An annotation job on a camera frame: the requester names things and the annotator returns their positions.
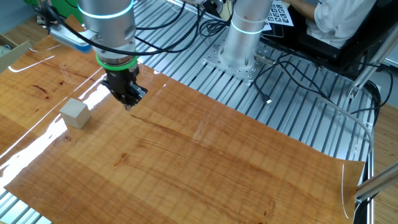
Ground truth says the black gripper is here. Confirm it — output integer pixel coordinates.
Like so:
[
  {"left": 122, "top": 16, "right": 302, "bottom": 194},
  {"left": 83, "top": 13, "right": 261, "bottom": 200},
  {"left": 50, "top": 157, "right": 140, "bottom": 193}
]
[{"left": 101, "top": 65, "right": 148, "bottom": 110}]

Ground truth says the small pale wooden block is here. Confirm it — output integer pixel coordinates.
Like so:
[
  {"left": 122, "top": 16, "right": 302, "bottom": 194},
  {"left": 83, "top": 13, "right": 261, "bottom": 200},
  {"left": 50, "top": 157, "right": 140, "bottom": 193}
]
[{"left": 59, "top": 98, "right": 92, "bottom": 129}]

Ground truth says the bare person forearm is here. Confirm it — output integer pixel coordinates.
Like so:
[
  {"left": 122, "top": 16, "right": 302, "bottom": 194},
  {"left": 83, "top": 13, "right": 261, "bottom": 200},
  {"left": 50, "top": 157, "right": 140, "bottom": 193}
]
[{"left": 284, "top": 0, "right": 318, "bottom": 21}]

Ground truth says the glossy wood-grain mat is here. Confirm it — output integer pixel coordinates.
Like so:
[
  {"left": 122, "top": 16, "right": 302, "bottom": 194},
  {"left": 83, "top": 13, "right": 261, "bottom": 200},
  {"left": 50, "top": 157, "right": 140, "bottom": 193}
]
[{"left": 0, "top": 15, "right": 365, "bottom": 224}]

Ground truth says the green machine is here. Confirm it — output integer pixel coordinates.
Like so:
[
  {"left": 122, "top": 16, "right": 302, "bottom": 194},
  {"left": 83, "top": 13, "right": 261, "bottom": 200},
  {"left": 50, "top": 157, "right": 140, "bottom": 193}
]
[{"left": 24, "top": 0, "right": 85, "bottom": 24}]

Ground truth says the black electronics box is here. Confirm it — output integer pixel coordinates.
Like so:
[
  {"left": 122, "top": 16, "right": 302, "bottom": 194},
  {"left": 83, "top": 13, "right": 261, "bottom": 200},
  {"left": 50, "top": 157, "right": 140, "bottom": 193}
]
[{"left": 203, "top": 0, "right": 233, "bottom": 19}]

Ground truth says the silver base connector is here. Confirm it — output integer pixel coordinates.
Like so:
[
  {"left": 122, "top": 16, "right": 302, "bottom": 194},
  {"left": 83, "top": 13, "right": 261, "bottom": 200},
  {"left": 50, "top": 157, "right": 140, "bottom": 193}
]
[{"left": 254, "top": 52, "right": 276, "bottom": 66}]

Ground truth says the printed marker sheet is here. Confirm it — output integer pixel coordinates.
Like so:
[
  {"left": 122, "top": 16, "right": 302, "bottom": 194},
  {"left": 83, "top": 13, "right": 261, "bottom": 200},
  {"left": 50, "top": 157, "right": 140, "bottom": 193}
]
[{"left": 262, "top": 0, "right": 295, "bottom": 32}]

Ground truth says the person in white shirt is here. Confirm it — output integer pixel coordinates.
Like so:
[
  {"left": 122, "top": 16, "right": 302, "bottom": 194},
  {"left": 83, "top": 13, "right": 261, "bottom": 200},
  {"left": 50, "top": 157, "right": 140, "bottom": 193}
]
[{"left": 306, "top": 0, "right": 377, "bottom": 49}]

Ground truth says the clear plastic tube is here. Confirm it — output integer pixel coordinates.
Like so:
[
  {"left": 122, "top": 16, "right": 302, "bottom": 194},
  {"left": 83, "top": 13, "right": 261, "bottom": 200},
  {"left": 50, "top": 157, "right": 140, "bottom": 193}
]
[{"left": 307, "top": 98, "right": 375, "bottom": 156}]

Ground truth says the black office chair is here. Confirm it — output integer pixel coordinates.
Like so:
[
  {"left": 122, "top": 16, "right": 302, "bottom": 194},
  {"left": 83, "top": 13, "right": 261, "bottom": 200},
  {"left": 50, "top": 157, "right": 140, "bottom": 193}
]
[{"left": 295, "top": 0, "right": 398, "bottom": 78}]

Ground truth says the green wrist flange ring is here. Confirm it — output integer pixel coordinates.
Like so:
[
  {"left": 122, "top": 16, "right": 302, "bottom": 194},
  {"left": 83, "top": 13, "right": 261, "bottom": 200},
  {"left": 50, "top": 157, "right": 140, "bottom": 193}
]
[{"left": 95, "top": 54, "right": 139, "bottom": 72}]

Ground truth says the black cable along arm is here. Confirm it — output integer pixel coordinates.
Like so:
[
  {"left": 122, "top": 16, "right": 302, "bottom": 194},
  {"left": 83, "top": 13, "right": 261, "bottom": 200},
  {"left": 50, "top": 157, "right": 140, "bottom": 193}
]
[{"left": 134, "top": 0, "right": 187, "bottom": 32}]

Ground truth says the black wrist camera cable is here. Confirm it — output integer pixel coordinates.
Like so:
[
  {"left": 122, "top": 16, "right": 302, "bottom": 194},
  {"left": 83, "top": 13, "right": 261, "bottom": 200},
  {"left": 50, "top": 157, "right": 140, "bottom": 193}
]
[{"left": 35, "top": 0, "right": 206, "bottom": 57}]

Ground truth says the silver wrist camera blue tip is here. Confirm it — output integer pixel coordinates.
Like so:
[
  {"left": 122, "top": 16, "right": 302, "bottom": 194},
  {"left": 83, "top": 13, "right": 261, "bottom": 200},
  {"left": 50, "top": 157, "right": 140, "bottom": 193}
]
[{"left": 48, "top": 23, "right": 94, "bottom": 54}]

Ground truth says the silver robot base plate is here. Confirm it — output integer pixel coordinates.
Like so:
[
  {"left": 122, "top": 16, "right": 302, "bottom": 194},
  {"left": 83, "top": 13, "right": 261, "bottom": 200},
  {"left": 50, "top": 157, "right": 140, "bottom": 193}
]
[{"left": 202, "top": 33, "right": 276, "bottom": 84}]

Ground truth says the coiled black cable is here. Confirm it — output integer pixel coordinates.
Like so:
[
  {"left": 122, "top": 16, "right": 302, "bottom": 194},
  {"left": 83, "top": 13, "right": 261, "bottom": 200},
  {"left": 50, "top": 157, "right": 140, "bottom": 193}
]
[{"left": 198, "top": 18, "right": 233, "bottom": 39}]

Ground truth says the black USB cable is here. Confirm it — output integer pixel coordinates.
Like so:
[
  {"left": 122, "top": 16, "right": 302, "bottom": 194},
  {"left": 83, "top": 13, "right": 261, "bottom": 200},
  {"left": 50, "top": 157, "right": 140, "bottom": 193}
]
[{"left": 252, "top": 52, "right": 335, "bottom": 105}]

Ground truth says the aluminium frame post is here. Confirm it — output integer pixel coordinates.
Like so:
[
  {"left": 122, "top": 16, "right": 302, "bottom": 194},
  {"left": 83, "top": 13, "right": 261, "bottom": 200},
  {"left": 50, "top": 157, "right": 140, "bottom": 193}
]
[
  {"left": 347, "top": 23, "right": 398, "bottom": 100},
  {"left": 354, "top": 161, "right": 398, "bottom": 203}
]

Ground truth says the black cable bundle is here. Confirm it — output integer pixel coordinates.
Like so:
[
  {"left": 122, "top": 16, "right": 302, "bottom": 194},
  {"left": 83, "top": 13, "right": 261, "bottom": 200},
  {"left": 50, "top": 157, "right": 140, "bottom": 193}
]
[{"left": 353, "top": 67, "right": 394, "bottom": 224}]

